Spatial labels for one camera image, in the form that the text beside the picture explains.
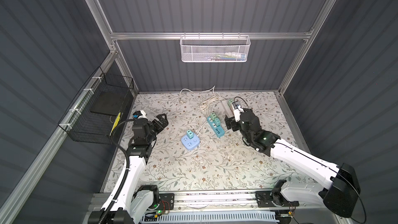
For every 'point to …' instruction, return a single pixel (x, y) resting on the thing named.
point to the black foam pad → (110, 102)
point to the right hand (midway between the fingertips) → (238, 113)
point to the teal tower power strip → (218, 130)
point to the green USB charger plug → (230, 101)
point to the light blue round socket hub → (189, 143)
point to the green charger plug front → (213, 115)
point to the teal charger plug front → (217, 122)
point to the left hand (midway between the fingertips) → (159, 119)
